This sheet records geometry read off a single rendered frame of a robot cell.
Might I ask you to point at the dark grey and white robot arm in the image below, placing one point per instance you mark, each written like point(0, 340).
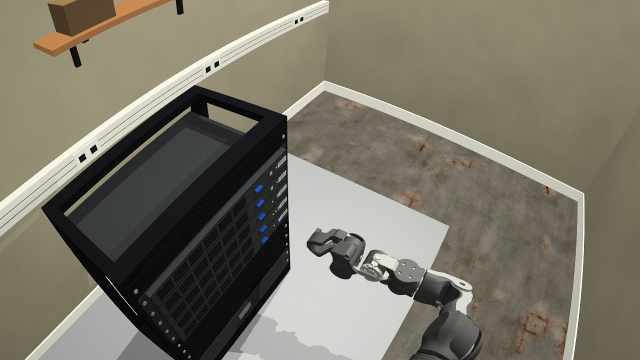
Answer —
point(452, 335)

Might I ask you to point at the black server rack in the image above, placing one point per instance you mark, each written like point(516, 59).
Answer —
point(193, 231)

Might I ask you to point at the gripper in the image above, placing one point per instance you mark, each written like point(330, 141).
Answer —
point(346, 249)

